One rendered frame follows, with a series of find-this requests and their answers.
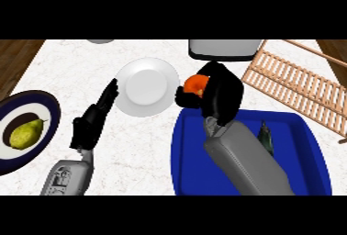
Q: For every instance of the dark blue rimmed plate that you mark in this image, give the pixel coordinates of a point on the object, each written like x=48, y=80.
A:
x=48, y=122

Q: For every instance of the blue tray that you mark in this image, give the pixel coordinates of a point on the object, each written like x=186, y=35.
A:
x=307, y=159

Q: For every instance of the wooden tiered shelf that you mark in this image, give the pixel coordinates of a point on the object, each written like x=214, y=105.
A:
x=299, y=88

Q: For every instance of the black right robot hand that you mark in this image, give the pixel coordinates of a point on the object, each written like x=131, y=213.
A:
x=223, y=95

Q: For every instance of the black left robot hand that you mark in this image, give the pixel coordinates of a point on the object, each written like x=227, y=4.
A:
x=91, y=120

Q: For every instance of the white plate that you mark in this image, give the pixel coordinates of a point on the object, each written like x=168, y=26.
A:
x=146, y=86

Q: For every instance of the grey round object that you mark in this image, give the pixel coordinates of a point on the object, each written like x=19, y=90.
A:
x=100, y=41

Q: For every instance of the yellow-green pear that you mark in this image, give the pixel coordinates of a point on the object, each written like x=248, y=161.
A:
x=25, y=134

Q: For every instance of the orange squash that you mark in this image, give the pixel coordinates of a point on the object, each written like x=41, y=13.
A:
x=196, y=85

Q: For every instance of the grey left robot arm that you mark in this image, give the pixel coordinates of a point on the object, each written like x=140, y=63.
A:
x=68, y=179

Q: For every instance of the dark green vegetable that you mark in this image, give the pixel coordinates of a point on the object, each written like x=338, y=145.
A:
x=265, y=139

